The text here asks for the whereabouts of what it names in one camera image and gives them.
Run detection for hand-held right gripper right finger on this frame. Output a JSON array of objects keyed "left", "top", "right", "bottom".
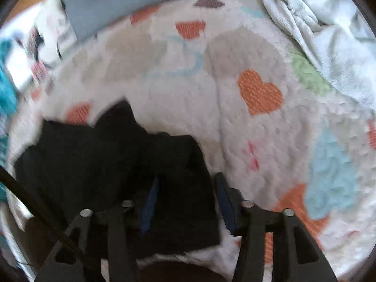
[{"left": 213, "top": 172, "right": 339, "bottom": 282}]

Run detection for grey laptop bag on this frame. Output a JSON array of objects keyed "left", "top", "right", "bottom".
[{"left": 59, "top": 0, "right": 186, "bottom": 42}]

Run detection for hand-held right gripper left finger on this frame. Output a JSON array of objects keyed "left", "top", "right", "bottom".
[{"left": 35, "top": 176, "right": 161, "bottom": 282}]

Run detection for black pants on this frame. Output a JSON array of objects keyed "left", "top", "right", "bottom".
[{"left": 14, "top": 100, "right": 221, "bottom": 259}]

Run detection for heart print quilt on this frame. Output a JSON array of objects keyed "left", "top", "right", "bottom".
[{"left": 5, "top": 0, "right": 374, "bottom": 282}]

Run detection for printed white pillow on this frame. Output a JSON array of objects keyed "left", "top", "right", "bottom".
[{"left": 26, "top": 0, "right": 80, "bottom": 69}]

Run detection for black cable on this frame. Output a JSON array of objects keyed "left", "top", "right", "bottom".
[{"left": 0, "top": 167, "right": 102, "bottom": 282}]

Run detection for white fleece blanket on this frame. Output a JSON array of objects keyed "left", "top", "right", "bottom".
[{"left": 229, "top": 0, "right": 376, "bottom": 111}]

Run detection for teal cloth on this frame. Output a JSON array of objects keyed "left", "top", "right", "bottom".
[{"left": 0, "top": 39, "right": 19, "bottom": 116}]

